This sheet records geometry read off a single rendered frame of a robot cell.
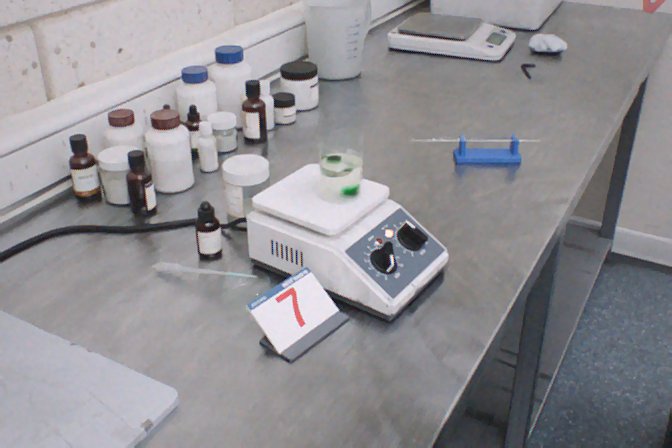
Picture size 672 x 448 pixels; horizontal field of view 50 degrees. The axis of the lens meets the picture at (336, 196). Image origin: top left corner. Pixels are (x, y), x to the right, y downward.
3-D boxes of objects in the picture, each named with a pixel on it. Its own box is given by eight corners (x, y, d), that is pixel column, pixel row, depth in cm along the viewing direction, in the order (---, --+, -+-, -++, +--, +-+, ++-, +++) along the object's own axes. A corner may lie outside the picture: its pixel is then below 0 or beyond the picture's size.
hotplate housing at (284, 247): (448, 269, 85) (454, 210, 81) (390, 327, 75) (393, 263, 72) (299, 214, 96) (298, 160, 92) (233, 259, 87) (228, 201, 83)
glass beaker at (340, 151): (320, 185, 85) (319, 122, 81) (365, 187, 85) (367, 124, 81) (313, 210, 80) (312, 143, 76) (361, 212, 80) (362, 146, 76)
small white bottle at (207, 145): (202, 174, 107) (198, 128, 103) (197, 166, 109) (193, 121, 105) (221, 170, 108) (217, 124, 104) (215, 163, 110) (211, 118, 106)
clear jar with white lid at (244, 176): (257, 203, 99) (253, 150, 95) (280, 220, 95) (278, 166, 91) (218, 216, 96) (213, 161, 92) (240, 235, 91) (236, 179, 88)
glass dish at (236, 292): (280, 292, 81) (279, 276, 80) (252, 319, 76) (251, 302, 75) (239, 279, 83) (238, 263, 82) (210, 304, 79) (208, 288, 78)
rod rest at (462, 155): (516, 154, 113) (519, 133, 111) (521, 163, 110) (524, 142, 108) (452, 154, 113) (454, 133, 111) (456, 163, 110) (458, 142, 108)
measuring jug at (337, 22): (346, 54, 158) (347, -16, 151) (392, 66, 151) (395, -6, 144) (286, 74, 146) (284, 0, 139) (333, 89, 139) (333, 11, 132)
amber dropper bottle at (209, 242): (194, 248, 89) (188, 198, 85) (217, 242, 90) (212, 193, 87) (202, 260, 86) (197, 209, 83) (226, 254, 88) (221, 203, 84)
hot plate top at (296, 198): (393, 194, 84) (393, 187, 84) (333, 238, 76) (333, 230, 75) (311, 168, 91) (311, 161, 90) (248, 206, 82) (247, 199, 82)
